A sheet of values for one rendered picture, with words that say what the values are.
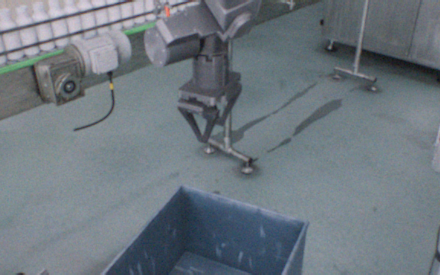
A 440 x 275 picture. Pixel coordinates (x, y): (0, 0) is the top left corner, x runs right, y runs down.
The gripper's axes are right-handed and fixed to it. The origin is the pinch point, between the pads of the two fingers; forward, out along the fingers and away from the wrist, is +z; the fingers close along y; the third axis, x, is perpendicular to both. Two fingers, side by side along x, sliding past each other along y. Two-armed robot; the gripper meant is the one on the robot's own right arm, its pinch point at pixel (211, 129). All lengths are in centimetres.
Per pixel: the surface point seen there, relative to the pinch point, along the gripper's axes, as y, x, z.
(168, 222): -6.6, -15.0, 33.0
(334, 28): -349, -58, 101
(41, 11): -56, -96, 9
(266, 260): -14.0, 6.8, 41.9
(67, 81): -48, -81, 29
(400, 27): -332, -2, 87
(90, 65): -57, -78, 26
